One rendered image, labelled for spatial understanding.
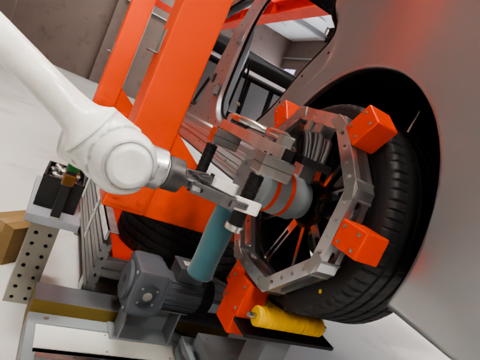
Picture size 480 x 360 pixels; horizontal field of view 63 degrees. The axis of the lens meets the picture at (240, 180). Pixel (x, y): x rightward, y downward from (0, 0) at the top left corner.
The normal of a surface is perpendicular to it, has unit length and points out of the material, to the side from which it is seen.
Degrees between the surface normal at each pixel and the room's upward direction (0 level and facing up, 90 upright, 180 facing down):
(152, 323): 90
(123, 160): 86
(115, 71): 90
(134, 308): 90
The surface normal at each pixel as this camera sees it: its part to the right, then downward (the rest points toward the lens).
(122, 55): 0.37, 0.29
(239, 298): -0.83, -0.31
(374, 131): 0.07, 0.76
